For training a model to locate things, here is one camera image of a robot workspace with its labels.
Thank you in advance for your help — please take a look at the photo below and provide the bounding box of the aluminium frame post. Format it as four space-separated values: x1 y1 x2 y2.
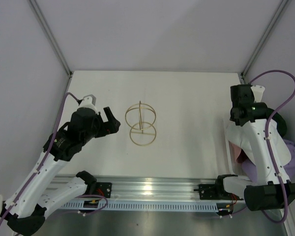
27 0 73 76
240 0 292 79

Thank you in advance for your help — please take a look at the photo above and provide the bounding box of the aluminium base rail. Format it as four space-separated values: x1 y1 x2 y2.
46 175 249 205

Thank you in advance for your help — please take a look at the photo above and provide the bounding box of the pink baseball cap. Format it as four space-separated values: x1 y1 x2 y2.
231 143 246 164

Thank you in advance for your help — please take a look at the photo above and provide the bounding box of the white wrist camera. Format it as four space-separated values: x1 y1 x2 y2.
251 85 265 103
79 94 97 113

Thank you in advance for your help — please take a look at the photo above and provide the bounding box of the purple LA baseball cap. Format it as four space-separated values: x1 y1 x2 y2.
241 140 295 182

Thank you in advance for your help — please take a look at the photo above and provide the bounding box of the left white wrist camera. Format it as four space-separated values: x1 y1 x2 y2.
79 94 97 113

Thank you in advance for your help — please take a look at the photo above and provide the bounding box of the white slotted cable duct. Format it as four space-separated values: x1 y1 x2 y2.
60 200 230 212

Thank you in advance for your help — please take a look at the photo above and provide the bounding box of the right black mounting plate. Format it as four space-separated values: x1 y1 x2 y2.
198 184 220 200

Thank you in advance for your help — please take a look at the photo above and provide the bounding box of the white plastic basket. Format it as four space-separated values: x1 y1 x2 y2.
223 115 248 179

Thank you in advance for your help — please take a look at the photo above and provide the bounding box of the left aluminium frame post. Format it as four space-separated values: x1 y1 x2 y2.
27 0 73 76

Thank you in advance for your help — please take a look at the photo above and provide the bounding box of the right aluminium frame post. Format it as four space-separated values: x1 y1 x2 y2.
240 0 292 79

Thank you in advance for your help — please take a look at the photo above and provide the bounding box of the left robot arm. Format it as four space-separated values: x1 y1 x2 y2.
0 107 120 236

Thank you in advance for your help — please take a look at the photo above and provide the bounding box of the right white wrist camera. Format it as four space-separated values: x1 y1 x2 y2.
251 85 265 103

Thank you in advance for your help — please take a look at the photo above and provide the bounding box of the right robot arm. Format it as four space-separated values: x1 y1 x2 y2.
214 85 295 211

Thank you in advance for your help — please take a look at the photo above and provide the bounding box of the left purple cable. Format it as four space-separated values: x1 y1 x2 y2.
0 92 83 236

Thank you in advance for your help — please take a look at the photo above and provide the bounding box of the gold wire hat stand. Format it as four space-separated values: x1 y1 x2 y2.
124 101 157 147

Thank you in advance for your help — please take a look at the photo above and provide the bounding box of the white baseball cap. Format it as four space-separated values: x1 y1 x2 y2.
226 121 291 166

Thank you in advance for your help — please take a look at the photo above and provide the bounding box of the dark green baseball cap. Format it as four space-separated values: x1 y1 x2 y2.
266 108 287 138

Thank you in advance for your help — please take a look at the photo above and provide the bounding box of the black mounting plate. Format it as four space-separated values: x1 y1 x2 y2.
95 182 112 198
198 184 220 200

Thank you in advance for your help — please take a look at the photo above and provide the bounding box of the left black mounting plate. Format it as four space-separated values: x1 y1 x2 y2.
95 182 112 198

